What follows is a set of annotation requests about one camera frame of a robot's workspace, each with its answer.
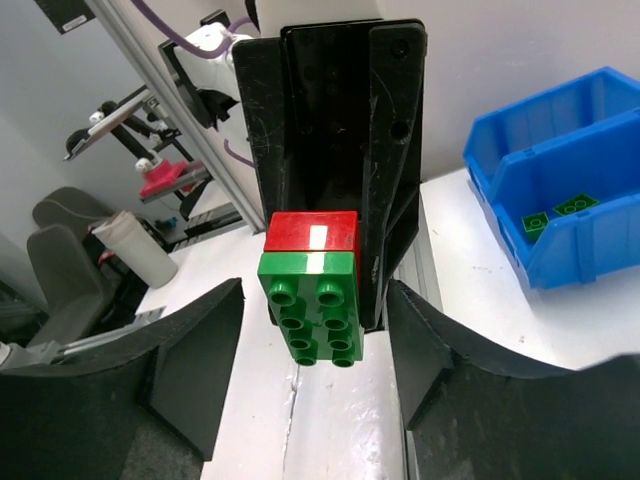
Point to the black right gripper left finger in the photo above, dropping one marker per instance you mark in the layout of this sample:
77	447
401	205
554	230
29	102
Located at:
145	406

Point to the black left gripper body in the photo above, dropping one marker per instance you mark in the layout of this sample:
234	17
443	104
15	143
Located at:
328	69

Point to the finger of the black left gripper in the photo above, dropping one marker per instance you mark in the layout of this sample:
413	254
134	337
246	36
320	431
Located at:
391	171
263	77

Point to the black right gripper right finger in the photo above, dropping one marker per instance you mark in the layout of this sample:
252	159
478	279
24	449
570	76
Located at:
477	410

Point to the red lego brick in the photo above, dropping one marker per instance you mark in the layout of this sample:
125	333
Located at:
313	232

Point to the green studded lego brick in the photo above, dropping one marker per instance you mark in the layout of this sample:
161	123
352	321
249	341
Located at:
314	300

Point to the green square lego brick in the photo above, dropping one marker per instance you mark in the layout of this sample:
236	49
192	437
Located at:
534	225

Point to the green lego plate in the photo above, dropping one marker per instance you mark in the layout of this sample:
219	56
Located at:
575	204

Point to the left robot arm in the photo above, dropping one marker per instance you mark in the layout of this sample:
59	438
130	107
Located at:
204	62

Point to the grey office chair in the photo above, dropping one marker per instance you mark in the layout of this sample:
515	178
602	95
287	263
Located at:
88	289

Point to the white cylinder cup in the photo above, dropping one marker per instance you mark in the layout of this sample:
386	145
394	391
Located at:
124	235

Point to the blue bin right compartment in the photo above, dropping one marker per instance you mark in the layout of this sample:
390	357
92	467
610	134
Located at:
602	161

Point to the aluminium table rail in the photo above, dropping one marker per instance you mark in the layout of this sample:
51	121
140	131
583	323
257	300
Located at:
418	271

